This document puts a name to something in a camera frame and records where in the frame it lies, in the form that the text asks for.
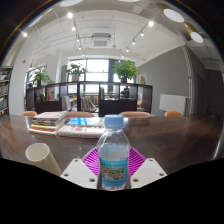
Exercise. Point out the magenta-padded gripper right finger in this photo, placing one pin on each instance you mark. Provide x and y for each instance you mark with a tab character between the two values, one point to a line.
149	172

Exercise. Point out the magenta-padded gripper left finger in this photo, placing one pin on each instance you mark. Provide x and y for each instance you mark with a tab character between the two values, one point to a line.
77	173

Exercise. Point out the clear water bottle blue cap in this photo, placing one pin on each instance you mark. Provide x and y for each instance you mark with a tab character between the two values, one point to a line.
113	150

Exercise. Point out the white book with blue cover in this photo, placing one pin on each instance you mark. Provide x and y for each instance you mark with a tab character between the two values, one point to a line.
81	130

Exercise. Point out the stack of books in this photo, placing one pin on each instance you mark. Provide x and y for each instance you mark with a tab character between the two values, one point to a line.
46	123

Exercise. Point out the orange chairs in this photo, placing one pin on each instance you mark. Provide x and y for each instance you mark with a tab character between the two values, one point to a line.
135	114

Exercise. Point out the low dark shelf unit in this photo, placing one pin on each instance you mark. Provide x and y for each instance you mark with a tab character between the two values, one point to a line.
113	106

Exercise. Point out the small potted plant white pot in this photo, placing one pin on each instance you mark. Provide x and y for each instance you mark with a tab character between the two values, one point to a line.
76	70

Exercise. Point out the bushy potted plant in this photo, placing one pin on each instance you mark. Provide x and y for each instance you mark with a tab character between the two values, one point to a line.
40	76

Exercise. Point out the large potted plant dark pot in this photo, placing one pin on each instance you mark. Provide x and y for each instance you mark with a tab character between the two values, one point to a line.
125	70

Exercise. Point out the tall dark bookshelf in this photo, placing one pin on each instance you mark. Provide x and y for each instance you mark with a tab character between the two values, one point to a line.
4	93

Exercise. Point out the ceiling air conditioner unit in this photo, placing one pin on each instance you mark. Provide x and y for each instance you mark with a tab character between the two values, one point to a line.
101	40

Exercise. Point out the track spotlights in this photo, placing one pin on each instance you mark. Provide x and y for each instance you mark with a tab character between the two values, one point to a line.
70	15

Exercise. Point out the round ceiling lamps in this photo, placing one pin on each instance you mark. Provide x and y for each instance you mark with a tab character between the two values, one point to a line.
173	15

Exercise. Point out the white wall panel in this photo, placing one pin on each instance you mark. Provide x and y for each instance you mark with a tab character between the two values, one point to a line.
172	104

